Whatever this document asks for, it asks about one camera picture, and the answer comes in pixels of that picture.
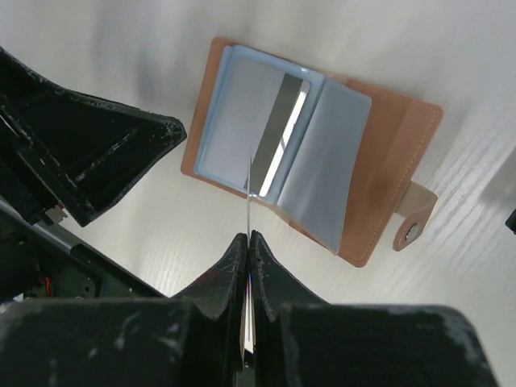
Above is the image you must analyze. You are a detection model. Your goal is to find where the brown leather card holder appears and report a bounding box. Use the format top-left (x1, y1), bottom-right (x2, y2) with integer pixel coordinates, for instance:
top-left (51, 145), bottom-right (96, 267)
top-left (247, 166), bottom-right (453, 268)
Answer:
top-left (181, 37), bottom-right (443, 267)

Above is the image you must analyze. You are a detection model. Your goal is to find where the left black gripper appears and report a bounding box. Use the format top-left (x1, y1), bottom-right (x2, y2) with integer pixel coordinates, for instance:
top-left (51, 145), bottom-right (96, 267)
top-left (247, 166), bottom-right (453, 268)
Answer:
top-left (1, 51), bottom-right (186, 300)

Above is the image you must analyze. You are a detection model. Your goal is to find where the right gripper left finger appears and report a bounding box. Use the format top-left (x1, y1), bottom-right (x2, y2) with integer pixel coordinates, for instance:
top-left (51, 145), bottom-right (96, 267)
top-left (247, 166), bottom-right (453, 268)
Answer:
top-left (1, 233), bottom-right (248, 386)

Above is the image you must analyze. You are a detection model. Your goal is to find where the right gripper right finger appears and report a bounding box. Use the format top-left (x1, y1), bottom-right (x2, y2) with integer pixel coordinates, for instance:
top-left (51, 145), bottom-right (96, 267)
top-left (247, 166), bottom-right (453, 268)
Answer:
top-left (248, 231), bottom-right (497, 386)

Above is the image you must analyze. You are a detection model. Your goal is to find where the black plastic card box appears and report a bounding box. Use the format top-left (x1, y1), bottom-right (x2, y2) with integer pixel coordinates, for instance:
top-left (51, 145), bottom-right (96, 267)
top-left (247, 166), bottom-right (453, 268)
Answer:
top-left (505, 204), bottom-right (516, 235)

